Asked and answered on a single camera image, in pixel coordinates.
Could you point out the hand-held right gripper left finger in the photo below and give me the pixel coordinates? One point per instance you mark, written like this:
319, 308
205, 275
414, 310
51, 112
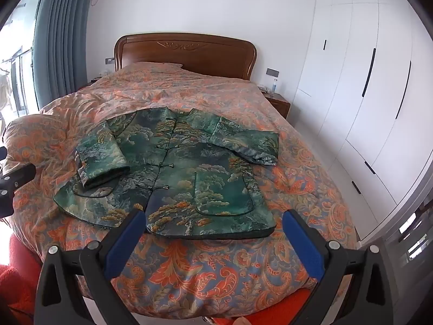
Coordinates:
124, 247

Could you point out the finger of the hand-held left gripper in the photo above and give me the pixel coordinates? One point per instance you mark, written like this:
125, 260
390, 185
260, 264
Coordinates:
17, 177

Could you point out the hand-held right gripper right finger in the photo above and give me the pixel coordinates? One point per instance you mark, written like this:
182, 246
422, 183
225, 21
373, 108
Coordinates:
303, 247

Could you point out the green landscape print jacket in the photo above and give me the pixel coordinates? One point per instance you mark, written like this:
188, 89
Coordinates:
189, 176

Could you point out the red bed sheet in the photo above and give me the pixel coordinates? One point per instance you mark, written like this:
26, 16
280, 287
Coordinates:
270, 306

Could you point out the bed with orange bedspread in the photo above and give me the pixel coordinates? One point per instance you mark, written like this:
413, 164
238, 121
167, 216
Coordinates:
209, 270

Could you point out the red fluffy cloth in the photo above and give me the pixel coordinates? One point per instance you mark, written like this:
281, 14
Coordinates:
20, 277

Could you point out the balcony window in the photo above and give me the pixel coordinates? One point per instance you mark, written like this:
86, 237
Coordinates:
15, 50

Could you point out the wooden nightstand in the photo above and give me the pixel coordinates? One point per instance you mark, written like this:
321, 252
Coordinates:
279, 103

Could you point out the grey-blue curtain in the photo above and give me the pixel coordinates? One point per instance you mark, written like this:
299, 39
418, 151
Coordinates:
62, 37

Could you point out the small clear bottle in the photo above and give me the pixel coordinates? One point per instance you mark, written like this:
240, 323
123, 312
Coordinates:
274, 84

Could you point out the white wardrobe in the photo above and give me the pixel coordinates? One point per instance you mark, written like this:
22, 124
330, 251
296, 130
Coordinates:
368, 84

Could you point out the orange paisley pillow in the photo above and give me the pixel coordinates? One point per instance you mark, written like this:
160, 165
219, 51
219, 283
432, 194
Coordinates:
152, 66

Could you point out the wooden headboard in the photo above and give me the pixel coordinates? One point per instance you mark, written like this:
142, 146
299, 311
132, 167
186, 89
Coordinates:
189, 52

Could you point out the grey wall switch panel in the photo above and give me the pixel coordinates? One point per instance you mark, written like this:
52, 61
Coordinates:
272, 72

